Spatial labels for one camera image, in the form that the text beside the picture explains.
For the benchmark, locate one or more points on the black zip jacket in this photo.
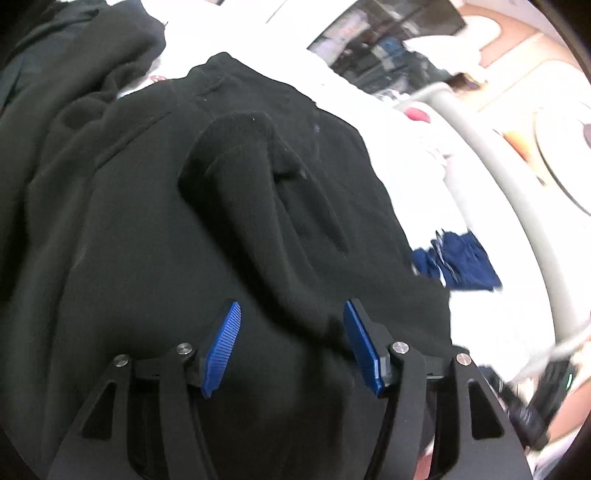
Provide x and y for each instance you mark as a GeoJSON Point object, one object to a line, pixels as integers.
{"type": "Point", "coordinates": [23, 69]}

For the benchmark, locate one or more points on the open closet with clothes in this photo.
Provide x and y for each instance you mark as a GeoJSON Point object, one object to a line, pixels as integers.
{"type": "Point", "coordinates": [383, 41]}

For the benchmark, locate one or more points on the checkered cartoon print blanket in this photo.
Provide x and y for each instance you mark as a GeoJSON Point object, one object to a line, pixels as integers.
{"type": "Point", "coordinates": [425, 194]}

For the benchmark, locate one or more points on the navy folded garment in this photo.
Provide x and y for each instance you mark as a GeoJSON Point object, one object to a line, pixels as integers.
{"type": "Point", "coordinates": [466, 263]}

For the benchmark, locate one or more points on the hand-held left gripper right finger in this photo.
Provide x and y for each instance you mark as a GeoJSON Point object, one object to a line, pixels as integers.
{"type": "Point", "coordinates": [362, 344]}

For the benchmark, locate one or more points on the red plush toy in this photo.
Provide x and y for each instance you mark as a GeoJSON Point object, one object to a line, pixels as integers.
{"type": "Point", "coordinates": [418, 114]}

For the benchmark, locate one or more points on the black fleece jacket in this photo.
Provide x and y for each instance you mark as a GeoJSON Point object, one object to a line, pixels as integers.
{"type": "Point", "coordinates": [184, 230]}

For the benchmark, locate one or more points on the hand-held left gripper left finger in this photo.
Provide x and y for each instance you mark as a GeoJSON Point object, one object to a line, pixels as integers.
{"type": "Point", "coordinates": [224, 346]}

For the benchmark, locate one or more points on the grey padded bed headboard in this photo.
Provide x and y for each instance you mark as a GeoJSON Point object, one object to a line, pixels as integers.
{"type": "Point", "coordinates": [508, 184]}

